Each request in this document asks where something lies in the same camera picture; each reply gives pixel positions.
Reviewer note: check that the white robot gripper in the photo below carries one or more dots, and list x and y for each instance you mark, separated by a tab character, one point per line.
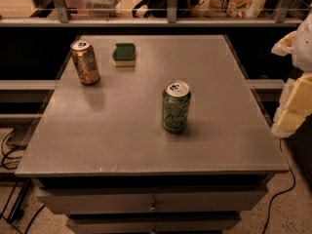
303	51

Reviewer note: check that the green soda can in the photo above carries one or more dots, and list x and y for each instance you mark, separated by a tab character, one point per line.
176	101

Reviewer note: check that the gold soda can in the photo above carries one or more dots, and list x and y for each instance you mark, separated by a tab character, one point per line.
84	59

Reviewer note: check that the dark bag behind railing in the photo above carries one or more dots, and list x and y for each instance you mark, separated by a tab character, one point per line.
159	8

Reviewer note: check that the upper grey drawer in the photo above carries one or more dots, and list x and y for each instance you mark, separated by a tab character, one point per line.
137	201

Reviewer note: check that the grey drawer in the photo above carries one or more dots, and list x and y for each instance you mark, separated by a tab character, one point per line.
149	225
137	201

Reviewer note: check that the lower grey drawer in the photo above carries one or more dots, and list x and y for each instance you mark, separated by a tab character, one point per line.
149	225

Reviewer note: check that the green and yellow sponge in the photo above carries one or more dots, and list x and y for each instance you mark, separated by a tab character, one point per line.
124	55

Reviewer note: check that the clear plastic container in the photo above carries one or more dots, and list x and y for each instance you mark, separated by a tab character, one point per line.
102	8

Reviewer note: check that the metal railing frame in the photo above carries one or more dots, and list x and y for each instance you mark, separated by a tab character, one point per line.
143	13

